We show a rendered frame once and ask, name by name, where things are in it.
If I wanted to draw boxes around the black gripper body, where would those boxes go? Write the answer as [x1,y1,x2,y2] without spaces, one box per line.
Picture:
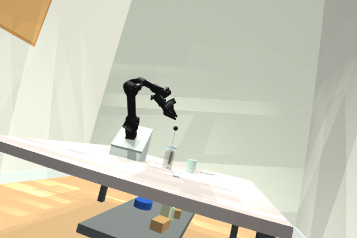
[158,98,173,115]

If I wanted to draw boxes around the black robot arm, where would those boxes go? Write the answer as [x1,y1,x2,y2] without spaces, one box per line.
[122,77,171,140]

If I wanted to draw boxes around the blue short cylinder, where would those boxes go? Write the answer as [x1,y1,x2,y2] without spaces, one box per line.
[134,197,152,211]

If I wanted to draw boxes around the tan cube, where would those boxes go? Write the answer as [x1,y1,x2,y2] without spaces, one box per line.
[173,208,181,219]
[149,215,171,234]

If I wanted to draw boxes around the grey flat shelf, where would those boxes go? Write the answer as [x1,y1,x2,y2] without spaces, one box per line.
[76,198,195,238]

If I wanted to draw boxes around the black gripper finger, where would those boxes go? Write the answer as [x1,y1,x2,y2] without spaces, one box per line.
[166,113,176,120]
[167,105,177,117]

